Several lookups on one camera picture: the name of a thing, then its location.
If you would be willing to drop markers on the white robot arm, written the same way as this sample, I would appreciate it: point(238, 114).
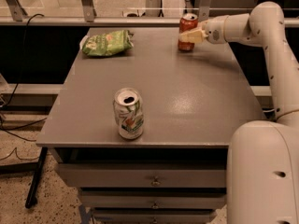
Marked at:
point(262, 174)

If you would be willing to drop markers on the top grey drawer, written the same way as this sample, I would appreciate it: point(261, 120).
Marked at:
point(138, 175)

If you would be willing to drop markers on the red coke can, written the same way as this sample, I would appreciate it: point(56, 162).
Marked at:
point(187, 22)

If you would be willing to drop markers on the grey drawer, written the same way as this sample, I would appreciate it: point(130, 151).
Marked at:
point(138, 175)
point(150, 216)
point(153, 198)

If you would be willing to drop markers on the grey metal bracket left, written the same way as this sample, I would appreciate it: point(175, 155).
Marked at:
point(18, 13)

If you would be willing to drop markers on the bottom grey drawer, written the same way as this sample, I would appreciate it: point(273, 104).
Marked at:
point(150, 216)

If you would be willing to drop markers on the grey metal bracket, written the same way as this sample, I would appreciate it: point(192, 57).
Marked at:
point(88, 10)
point(202, 8)
point(18, 13)

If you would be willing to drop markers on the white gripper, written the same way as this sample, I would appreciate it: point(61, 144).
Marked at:
point(215, 31)

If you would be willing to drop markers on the middle grey drawer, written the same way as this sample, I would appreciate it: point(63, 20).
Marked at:
point(153, 198)

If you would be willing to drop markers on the white green 7up can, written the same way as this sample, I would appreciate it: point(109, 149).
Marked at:
point(128, 110)

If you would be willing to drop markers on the grey drawer cabinet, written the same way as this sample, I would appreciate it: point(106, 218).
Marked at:
point(143, 135)

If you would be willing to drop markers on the metal railing bar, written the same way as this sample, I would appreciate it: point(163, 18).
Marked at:
point(106, 22)

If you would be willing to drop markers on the green chip bag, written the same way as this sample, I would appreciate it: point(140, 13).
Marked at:
point(106, 44)

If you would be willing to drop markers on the grey metal bracket middle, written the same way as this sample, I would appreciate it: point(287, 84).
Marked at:
point(88, 10)

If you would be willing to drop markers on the black metal stand leg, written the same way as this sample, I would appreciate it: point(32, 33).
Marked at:
point(35, 167)

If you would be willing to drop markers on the grey metal bracket right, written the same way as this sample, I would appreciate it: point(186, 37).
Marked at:
point(202, 8)

